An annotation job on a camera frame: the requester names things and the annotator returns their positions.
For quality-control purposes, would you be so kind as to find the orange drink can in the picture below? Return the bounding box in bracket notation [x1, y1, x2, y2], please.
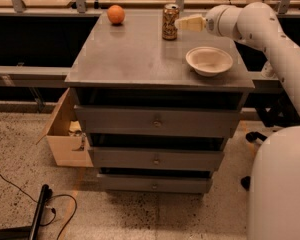
[162, 4, 179, 40]

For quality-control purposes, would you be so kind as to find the white paper bowl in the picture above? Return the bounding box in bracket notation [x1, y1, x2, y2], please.
[186, 47, 233, 77]

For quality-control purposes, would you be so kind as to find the black floor cable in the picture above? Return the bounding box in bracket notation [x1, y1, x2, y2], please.
[0, 166, 78, 240]

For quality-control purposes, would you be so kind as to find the bottom grey drawer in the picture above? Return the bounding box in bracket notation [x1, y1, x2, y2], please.
[97, 174, 212, 194]

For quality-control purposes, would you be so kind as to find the middle grey drawer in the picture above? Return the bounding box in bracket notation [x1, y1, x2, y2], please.
[89, 147, 224, 171]

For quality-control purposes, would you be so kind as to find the grey drawer cabinet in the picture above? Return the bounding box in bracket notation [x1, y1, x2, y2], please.
[66, 10, 254, 180]

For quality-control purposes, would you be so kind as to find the grey drawer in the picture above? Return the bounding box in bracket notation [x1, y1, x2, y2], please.
[97, 174, 212, 194]
[89, 147, 224, 171]
[74, 106, 239, 137]

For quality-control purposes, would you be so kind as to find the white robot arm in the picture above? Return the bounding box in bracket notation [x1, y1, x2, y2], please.
[175, 2, 300, 240]

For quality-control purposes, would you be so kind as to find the grey metal rail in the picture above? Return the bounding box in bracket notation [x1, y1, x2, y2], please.
[0, 66, 71, 88]

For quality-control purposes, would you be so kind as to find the top grey drawer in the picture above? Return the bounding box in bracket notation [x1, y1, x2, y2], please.
[74, 106, 239, 137]

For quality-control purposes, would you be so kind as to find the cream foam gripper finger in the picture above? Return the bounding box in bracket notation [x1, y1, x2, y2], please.
[175, 14, 206, 32]

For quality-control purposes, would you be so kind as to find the black metal stand foot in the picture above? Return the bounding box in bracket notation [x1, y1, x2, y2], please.
[0, 184, 52, 240]

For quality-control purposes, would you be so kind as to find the open cardboard box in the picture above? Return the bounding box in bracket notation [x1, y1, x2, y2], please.
[37, 89, 93, 167]

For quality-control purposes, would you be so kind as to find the orange fruit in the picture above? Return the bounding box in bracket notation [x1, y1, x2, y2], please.
[107, 5, 125, 25]

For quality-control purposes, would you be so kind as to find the clear plastic bottle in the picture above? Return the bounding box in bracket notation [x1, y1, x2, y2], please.
[261, 62, 276, 79]

